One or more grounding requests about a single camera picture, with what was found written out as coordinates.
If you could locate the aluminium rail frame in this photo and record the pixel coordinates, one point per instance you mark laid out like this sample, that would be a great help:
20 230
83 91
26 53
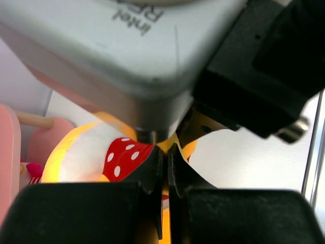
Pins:
313 184

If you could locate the pink three tier shelf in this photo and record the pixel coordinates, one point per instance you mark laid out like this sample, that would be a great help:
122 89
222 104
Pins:
37 134

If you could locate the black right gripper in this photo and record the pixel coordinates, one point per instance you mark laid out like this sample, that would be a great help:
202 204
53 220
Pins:
268 66

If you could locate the yellow frog plush polka dress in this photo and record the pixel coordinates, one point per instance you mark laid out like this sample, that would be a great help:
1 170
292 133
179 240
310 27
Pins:
94 153

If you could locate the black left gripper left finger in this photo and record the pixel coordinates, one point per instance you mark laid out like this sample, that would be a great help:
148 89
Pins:
128 211

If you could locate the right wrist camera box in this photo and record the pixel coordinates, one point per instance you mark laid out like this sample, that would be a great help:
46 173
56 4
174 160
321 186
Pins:
133 65

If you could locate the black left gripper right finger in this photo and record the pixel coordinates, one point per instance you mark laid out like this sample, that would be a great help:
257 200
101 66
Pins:
202 213

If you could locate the pink owl plush left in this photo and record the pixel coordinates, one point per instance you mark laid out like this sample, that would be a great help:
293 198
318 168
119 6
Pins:
30 173

